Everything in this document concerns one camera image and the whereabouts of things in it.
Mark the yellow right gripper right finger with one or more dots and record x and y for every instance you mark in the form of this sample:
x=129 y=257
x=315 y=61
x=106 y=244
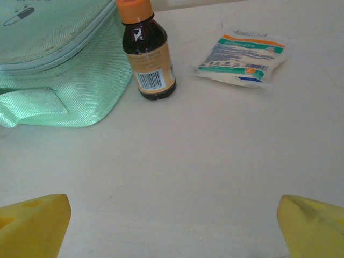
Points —
x=314 y=231

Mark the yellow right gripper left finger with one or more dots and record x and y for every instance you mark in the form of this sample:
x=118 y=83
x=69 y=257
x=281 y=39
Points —
x=32 y=228

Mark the mint green zip pouch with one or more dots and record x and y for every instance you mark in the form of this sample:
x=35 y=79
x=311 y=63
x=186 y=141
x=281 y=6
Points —
x=53 y=67

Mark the white green bandage packet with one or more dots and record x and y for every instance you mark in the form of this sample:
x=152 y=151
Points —
x=242 y=59

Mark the brown bottle orange cap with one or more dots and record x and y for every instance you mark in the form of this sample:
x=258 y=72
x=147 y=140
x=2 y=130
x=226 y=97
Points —
x=150 y=64

